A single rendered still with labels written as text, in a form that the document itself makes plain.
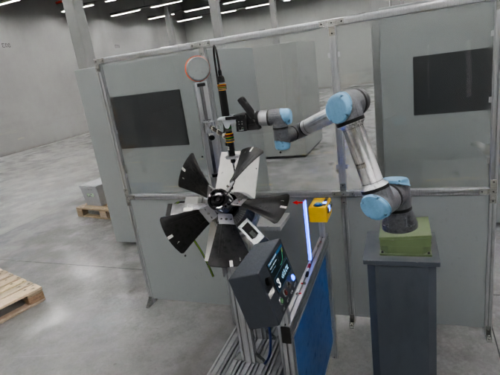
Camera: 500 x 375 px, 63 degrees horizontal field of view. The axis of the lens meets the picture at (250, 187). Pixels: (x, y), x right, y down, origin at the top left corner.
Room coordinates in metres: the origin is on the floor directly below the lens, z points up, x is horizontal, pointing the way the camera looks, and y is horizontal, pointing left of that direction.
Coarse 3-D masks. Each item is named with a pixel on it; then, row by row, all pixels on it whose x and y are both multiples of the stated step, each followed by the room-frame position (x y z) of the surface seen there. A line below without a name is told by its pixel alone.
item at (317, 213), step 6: (318, 198) 2.25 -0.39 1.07; (324, 198) 2.23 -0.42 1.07; (330, 198) 2.23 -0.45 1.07; (312, 204) 2.16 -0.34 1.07; (312, 210) 2.11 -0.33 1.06; (318, 210) 2.10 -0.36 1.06; (324, 210) 2.09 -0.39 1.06; (330, 210) 2.20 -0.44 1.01; (312, 216) 2.11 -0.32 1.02; (318, 216) 2.10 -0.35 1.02; (324, 216) 2.09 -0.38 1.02
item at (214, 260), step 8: (224, 224) 1.97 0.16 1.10; (216, 232) 1.93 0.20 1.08; (224, 232) 1.94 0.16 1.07; (232, 232) 1.96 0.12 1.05; (216, 240) 1.90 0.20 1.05; (224, 240) 1.91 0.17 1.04; (232, 240) 1.92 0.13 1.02; (240, 240) 1.94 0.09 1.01; (216, 248) 1.87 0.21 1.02; (224, 248) 1.88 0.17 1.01; (232, 248) 1.89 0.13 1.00; (240, 248) 1.91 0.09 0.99; (216, 256) 1.85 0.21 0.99; (224, 256) 1.85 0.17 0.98; (232, 256) 1.86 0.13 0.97; (208, 264) 1.82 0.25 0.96; (216, 264) 1.82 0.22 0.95; (224, 264) 1.83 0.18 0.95
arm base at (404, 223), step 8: (408, 208) 1.62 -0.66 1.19; (392, 216) 1.63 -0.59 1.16; (400, 216) 1.61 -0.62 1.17; (408, 216) 1.61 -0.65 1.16; (384, 224) 1.66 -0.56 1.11; (392, 224) 1.62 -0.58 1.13; (400, 224) 1.60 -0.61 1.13; (408, 224) 1.61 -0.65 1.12; (416, 224) 1.62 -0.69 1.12; (392, 232) 1.61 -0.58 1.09; (400, 232) 1.60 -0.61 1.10; (408, 232) 1.59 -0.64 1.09
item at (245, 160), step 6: (252, 150) 2.19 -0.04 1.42; (258, 150) 2.15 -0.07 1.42; (240, 156) 2.27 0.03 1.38; (246, 156) 2.19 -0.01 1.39; (252, 156) 2.14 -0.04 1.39; (258, 156) 2.11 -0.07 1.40; (240, 162) 2.21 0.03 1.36; (246, 162) 2.13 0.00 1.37; (240, 168) 2.13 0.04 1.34; (234, 174) 2.15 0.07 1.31; (234, 180) 2.08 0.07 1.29
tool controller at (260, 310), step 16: (272, 240) 1.36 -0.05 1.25; (256, 256) 1.27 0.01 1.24; (272, 256) 1.25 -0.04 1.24; (240, 272) 1.18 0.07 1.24; (256, 272) 1.13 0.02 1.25; (272, 272) 1.20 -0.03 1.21; (288, 272) 1.30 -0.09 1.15; (240, 288) 1.14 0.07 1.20; (256, 288) 1.13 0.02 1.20; (272, 288) 1.16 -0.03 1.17; (288, 288) 1.25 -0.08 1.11; (240, 304) 1.15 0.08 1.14; (256, 304) 1.13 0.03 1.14; (272, 304) 1.12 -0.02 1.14; (288, 304) 1.21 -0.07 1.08; (256, 320) 1.13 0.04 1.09; (272, 320) 1.11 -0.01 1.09
